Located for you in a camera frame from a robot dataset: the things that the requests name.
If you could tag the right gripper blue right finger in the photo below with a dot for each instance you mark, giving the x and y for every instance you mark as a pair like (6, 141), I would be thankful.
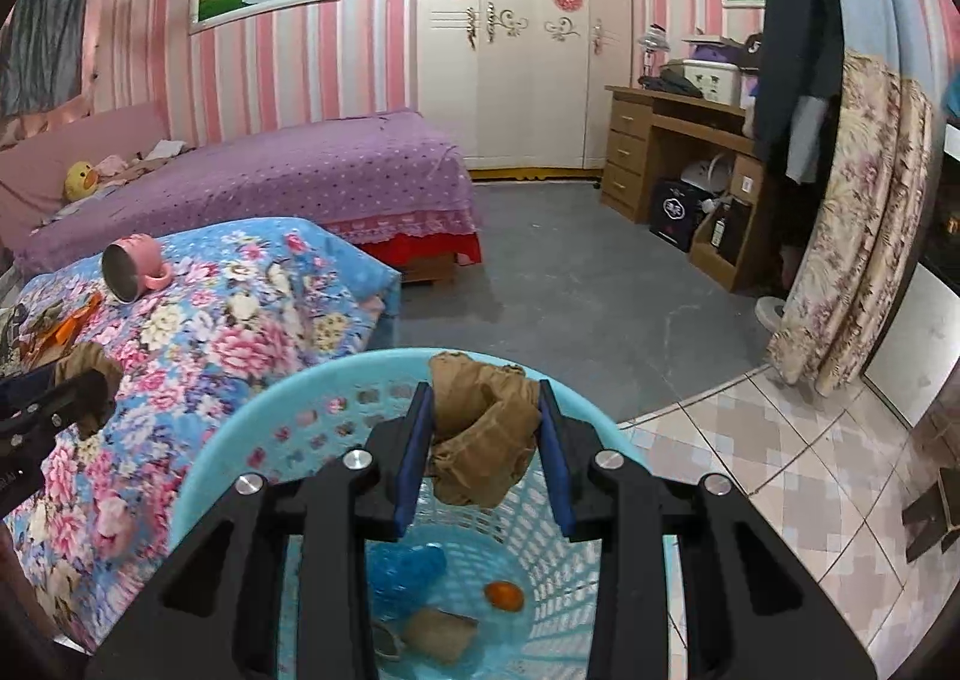
(553, 461)

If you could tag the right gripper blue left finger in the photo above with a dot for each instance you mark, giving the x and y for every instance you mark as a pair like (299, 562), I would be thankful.
(416, 433)

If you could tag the brown paper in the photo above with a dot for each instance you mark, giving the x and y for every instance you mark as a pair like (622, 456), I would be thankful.
(486, 419)

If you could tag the orange peel half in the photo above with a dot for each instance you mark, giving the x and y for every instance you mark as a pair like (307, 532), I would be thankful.
(505, 596)

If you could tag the blue plastic bag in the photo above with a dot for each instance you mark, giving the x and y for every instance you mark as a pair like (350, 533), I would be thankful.
(400, 577)

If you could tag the brown cardboard roll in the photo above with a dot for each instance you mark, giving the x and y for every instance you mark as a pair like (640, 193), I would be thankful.
(442, 636)

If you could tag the orange snack wrapper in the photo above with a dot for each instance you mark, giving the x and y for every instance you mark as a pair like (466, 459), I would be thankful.
(55, 341)

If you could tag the light blue laundry basket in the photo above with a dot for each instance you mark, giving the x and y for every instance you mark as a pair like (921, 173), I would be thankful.
(296, 426)

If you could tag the pink metal mug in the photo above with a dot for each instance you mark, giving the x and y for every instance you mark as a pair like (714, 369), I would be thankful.
(134, 266)

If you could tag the floral blue bed cover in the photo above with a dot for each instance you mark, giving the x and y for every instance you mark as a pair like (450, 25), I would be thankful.
(250, 303)

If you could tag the yellow duck plush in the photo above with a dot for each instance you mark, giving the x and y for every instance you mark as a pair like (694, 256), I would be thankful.
(81, 181)

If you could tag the pink headboard cover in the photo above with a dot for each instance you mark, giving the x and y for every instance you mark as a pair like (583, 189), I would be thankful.
(32, 174)

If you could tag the purple polka dot bed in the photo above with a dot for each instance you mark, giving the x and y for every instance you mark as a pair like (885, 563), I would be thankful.
(389, 183)

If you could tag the black box under desk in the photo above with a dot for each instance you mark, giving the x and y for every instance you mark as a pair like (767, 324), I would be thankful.
(677, 210)

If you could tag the white fan under desk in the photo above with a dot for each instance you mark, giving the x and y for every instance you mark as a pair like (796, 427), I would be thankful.
(710, 176)

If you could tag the wooden desk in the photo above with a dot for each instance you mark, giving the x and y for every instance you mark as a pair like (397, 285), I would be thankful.
(684, 167)

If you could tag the floral beige curtain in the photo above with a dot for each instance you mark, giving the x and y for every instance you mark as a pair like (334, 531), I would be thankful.
(847, 236)

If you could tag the grey window curtain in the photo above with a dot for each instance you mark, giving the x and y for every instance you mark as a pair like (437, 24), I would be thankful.
(42, 55)

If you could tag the white storage box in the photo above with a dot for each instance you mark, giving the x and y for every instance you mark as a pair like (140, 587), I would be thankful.
(719, 82)

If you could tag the white wardrobe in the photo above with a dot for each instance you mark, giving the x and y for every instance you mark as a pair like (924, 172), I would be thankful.
(523, 84)

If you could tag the small desk lamp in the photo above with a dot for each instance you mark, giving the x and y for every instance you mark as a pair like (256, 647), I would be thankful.
(654, 47)

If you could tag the hanging black coat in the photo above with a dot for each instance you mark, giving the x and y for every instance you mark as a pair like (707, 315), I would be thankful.
(800, 74)

